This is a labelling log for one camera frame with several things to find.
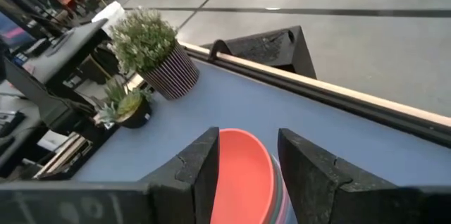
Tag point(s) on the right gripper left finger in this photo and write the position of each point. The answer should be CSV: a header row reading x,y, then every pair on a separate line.
x,y
190,188

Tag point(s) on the pink plastic bowl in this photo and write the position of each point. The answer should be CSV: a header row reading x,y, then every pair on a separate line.
x,y
285,213

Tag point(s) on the orange plastic bowl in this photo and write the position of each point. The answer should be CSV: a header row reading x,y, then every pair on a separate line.
x,y
243,181

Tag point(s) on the white box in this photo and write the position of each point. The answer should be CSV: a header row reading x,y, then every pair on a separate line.
x,y
111,14

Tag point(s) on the stack of wooden planks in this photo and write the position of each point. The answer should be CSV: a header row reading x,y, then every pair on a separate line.
x,y
63,157

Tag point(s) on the succulent in black pot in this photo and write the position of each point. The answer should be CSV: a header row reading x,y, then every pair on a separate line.
x,y
135,116

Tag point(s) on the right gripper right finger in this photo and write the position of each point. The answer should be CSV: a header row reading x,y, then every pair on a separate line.
x,y
310,181

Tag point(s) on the black frame bracket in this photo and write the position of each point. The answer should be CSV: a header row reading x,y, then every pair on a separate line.
x,y
267,51

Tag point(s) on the bushy plant in striped pot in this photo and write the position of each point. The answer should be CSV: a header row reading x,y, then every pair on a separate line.
x,y
172,72

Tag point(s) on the black metal frame stand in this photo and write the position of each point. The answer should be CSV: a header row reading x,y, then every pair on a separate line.
x,y
352,100

